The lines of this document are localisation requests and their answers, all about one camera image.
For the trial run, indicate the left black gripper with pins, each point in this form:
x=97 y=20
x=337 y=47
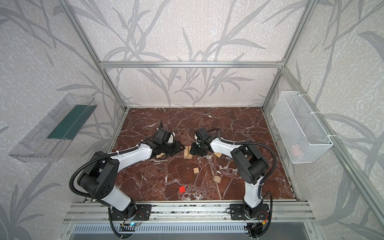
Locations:
x=171 y=147

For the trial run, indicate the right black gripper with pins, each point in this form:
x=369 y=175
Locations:
x=197 y=148

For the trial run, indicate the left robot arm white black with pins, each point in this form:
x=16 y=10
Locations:
x=96 y=179

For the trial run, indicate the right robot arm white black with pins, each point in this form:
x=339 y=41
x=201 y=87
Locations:
x=255 y=162

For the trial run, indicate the red cube block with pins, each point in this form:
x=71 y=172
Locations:
x=182 y=189

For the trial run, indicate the small wood cube right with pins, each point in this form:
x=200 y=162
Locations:
x=217 y=179

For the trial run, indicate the green circuit board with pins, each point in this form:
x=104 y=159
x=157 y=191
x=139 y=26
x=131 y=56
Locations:
x=131 y=225

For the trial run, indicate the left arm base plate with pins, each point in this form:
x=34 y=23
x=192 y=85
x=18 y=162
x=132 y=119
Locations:
x=139 y=212

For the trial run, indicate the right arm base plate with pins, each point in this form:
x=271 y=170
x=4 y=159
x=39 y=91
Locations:
x=243 y=212

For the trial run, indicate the white wire mesh basket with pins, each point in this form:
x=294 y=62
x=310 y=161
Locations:
x=302 y=134

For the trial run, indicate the aluminium front rail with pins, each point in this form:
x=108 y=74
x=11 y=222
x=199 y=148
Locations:
x=284 y=211

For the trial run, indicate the clear plastic wall bin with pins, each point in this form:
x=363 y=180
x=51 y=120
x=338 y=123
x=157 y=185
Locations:
x=50 y=138

